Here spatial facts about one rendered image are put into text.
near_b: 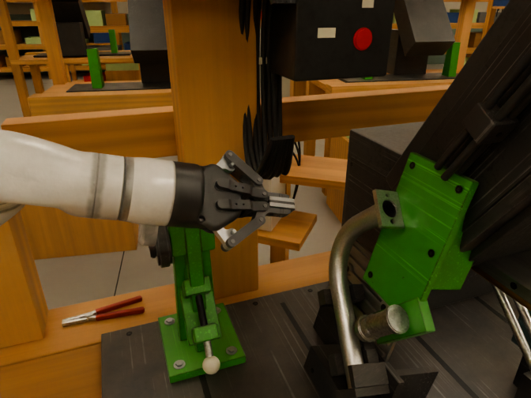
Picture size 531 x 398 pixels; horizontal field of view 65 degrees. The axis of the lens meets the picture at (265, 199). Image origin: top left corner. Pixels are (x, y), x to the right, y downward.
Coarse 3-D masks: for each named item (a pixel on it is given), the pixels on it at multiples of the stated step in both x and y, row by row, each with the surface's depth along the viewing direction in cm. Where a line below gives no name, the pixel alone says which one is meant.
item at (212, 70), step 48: (192, 0) 64; (192, 48) 67; (240, 48) 70; (192, 96) 70; (240, 96) 73; (192, 144) 74; (240, 144) 77; (0, 240) 69; (0, 288) 72; (240, 288) 91; (0, 336) 76
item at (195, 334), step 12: (204, 276) 68; (180, 288) 69; (192, 288) 66; (204, 288) 67; (180, 300) 69; (192, 312) 68; (204, 312) 67; (216, 312) 69; (192, 324) 68; (204, 324) 66; (216, 324) 66; (192, 336) 67; (204, 336) 65; (216, 336) 65
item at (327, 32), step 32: (320, 0) 61; (352, 0) 62; (384, 0) 64; (288, 32) 64; (320, 32) 63; (352, 32) 65; (384, 32) 66; (288, 64) 66; (320, 64) 65; (352, 64) 67; (384, 64) 69
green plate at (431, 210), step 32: (416, 160) 57; (416, 192) 56; (448, 192) 51; (416, 224) 56; (448, 224) 51; (384, 256) 61; (416, 256) 55; (448, 256) 54; (384, 288) 60; (416, 288) 55; (448, 288) 57
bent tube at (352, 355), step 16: (384, 192) 58; (368, 208) 60; (384, 208) 60; (400, 208) 59; (352, 224) 63; (368, 224) 60; (384, 224) 56; (400, 224) 57; (336, 240) 66; (352, 240) 65; (336, 256) 66; (336, 272) 66; (336, 288) 65; (336, 304) 65; (336, 320) 64; (352, 320) 63; (352, 336) 62; (352, 352) 61
